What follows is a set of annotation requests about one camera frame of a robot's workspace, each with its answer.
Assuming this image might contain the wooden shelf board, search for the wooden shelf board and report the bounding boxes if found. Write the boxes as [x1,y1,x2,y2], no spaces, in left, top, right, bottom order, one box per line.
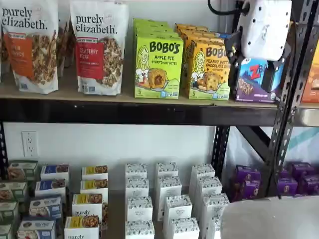
[0,66,279,108]

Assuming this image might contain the grey shelf beam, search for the grey shelf beam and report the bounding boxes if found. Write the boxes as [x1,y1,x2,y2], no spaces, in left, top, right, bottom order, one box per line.
[291,108,319,126]

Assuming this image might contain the granola bag orange label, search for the granola bag orange label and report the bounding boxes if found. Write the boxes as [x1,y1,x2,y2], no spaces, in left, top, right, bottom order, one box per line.
[0,0,60,95]

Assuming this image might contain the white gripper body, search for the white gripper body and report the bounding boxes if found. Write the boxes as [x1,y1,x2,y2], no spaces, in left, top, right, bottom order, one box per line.
[236,0,293,62]

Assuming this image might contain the white patterned carton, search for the white patterned carton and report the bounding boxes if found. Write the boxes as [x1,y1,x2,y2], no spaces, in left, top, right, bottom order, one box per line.
[170,217,200,239]
[190,163,216,180]
[125,220,156,239]
[125,177,150,199]
[201,193,230,218]
[195,176,223,198]
[157,176,182,212]
[127,196,154,222]
[206,216,225,239]
[162,194,193,223]
[125,163,148,180]
[155,162,179,179]

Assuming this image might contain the yellow label granola box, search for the yellow label granola box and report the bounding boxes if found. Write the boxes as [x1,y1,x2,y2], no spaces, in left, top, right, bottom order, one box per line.
[72,193,104,219]
[80,179,109,200]
[81,165,109,181]
[64,216,101,239]

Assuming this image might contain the white wall outlet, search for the white wall outlet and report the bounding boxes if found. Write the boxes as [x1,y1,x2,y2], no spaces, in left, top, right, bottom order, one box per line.
[21,130,38,157]

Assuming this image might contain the white teal striped sheet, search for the white teal striped sheet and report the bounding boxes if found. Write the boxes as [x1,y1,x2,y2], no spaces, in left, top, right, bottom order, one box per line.
[281,126,319,163]

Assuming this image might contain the orange snack box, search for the orange snack box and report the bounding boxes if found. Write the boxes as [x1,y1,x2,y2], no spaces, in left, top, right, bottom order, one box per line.
[300,24,319,104]

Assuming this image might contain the green Bobo's apple pie box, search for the green Bobo's apple pie box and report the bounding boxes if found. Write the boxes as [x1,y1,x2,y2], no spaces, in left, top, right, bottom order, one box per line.
[134,24,179,38]
[134,32,184,99]
[133,17,172,28]

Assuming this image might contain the green label granola box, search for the green label granola box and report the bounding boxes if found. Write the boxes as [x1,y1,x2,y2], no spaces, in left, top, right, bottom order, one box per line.
[7,159,38,182]
[0,201,20,224]
[0,181,28,203]
[0,224,13,239]

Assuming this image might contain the blue ZBar box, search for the blue ZBar box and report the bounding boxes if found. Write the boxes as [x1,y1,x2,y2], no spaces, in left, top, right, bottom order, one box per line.
[215,31,240,40]
[235,57,284,103]

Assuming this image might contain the perforated metal rack post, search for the perforated metal rack post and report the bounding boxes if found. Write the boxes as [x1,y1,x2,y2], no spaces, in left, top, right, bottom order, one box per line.
[212,125,230,193]
[0,121,7,180]
[263,0,319,200]

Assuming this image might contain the black shelf beam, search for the black shelf beam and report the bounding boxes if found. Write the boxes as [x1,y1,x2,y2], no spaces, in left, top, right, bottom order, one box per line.
[0,98,279,126]

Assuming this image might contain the black cable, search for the black cable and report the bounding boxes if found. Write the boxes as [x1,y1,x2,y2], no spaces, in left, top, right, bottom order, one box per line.
[207,0,250,15]

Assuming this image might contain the white plastic bag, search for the white plastic bag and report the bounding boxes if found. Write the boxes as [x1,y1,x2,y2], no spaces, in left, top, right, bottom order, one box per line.
[225,126,272,195]

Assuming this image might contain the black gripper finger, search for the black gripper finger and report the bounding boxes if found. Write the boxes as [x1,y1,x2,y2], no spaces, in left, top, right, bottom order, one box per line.
[261,58,285,93]
[224,31,246,68]

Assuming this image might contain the blue label granola box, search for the blue label granola box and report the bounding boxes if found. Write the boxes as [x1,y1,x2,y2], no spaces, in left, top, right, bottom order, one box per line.
[34,179,67,200]
[29,196,63,220]
[17,219,57,239]
[40,164,70,182]

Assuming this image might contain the black diagonal rack brace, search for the black diagonal rack brace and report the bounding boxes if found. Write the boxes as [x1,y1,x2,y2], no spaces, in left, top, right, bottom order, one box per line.
[235,125,273,163]

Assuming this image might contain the yellow Bobo's peanut butter box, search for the yellow Bobo's peanut butter box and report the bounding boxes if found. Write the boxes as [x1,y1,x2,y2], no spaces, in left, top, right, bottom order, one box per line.
[179,30,218,42]
[183,38,231,101]
[174,23,209,33]

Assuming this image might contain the granola bag red label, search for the granola bag red label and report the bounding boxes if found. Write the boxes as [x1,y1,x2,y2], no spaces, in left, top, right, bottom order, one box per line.
[69,0,129,96]

